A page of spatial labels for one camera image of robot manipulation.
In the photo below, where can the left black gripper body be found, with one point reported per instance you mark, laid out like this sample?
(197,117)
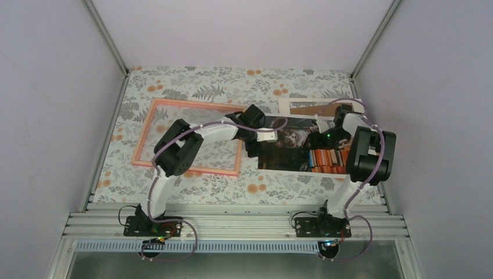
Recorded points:
(250,147)

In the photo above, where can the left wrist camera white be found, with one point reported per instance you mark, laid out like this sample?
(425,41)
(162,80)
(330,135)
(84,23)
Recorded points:
(266,135)

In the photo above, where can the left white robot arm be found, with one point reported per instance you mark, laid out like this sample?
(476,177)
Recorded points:
(176,151)

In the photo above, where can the brown cardboard backing board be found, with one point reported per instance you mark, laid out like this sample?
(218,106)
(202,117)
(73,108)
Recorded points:
(313,110)

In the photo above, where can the aluminium mounting rail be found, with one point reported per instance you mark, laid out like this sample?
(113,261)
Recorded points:
(231,222)

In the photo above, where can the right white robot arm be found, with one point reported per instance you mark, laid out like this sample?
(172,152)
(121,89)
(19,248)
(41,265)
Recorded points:
(370,158)

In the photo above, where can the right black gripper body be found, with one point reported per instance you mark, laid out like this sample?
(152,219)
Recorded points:
(329,142)

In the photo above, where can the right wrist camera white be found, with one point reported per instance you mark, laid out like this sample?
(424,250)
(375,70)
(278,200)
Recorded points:
(321,124)

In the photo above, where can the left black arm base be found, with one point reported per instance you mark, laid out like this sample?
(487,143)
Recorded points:
(156,233)

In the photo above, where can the cat and books photo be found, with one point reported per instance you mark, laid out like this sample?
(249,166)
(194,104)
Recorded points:
(295,150)

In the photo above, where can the pink wooden picture frame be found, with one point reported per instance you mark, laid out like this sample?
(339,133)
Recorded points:
(223,158)

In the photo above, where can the floral patterned table mat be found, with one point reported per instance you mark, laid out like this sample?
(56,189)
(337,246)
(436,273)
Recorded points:
(122,182)

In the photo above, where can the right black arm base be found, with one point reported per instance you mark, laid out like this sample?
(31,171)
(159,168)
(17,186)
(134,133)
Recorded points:
(332,230)

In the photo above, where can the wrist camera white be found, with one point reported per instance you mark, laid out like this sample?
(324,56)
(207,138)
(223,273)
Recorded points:
(321,124)
(266,135)

